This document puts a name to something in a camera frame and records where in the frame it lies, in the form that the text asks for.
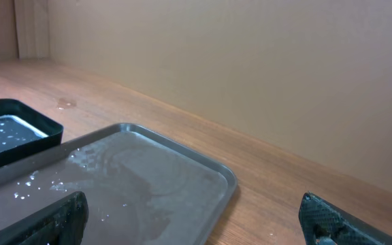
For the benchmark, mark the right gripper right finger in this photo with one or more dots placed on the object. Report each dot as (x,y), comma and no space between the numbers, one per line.
(323,223)

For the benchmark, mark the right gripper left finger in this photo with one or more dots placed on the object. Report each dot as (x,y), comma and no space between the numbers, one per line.
(62,222)

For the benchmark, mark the dark brown serving tray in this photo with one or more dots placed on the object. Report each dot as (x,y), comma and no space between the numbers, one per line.
(141,187)

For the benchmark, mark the black rectangular water basin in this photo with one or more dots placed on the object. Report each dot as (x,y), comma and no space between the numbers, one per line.
(25,131)

